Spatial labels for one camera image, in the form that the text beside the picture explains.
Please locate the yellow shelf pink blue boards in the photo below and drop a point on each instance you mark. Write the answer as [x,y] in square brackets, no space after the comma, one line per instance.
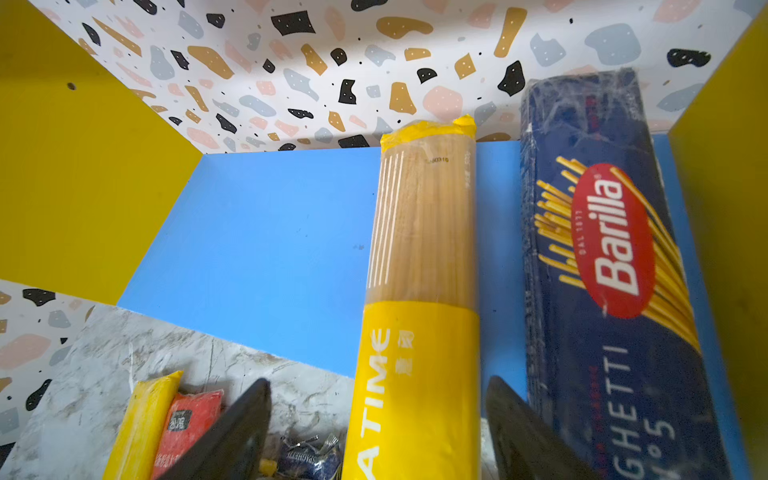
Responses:
[210,162]

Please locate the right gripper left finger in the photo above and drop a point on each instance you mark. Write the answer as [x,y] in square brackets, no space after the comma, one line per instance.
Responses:
[232,447]

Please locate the yellow Pastatime bag large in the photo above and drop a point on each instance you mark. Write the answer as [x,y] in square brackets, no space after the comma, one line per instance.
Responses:
[135,448]

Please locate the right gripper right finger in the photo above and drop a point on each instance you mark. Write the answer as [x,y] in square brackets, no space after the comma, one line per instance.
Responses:
[524,446]

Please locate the blue portrait spaghetti bag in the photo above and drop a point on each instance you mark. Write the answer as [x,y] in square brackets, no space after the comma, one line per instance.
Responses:
[313,458]

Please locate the red spaghetti bag right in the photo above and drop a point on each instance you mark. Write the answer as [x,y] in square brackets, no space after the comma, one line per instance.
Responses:
[188,419]

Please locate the blue Barilla spaghetti box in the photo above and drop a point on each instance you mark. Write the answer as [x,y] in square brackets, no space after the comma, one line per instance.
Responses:
[613,356]

